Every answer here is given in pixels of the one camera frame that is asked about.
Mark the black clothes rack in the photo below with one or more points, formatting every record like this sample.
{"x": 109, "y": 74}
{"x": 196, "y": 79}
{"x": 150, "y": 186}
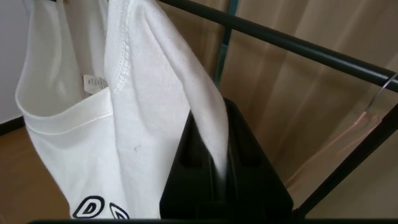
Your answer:
{"x": 311, "y": 53}

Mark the pink clothes hanger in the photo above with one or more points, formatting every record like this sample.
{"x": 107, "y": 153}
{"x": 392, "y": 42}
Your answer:
{"x": 342, "y": 137}

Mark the beige curtain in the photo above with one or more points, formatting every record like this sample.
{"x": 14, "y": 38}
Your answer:
{"x": 199, "y": 43}
{"x": 295, "y": 99}

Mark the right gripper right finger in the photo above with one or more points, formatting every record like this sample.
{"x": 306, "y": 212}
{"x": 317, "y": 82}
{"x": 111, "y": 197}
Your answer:
{"x": 258, "y": 180}

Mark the white printed t-shirt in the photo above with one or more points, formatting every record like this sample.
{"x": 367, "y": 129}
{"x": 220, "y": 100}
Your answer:
{"x": 149, "y": 93}

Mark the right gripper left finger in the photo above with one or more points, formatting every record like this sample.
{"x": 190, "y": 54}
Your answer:
{"x": 189, "y": 180}

